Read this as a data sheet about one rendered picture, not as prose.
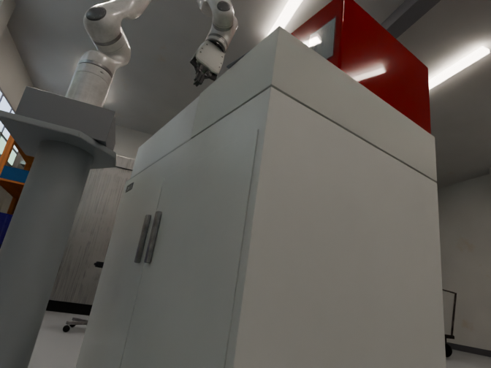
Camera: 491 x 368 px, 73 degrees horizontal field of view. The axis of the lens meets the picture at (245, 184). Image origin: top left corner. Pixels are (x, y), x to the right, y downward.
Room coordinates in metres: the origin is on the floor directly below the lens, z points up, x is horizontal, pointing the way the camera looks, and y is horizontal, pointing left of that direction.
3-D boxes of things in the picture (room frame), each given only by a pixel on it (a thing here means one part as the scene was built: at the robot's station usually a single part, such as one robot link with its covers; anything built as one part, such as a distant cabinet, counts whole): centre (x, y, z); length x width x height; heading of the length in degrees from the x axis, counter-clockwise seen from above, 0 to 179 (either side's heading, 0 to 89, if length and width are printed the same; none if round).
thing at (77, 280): (4.59, 1.51, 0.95); 1.47 x 1.16 x 1.90; 107
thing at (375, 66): (1.68, -0.41, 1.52); 0.81 x 0.75 x 0.60; 33
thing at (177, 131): (1.09, 0.28, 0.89); 0.55 x 0.09 x 0.14; 33
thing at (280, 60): (0.86, -0.19, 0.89); 0.62 x 0.35 x 0.14; 123
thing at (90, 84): (1.03, 0.60, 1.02); 0.19 x 0.19 x 0.18
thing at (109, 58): (1.07, 0.59, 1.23); 0.19 x 0.12 x 0.24; 176
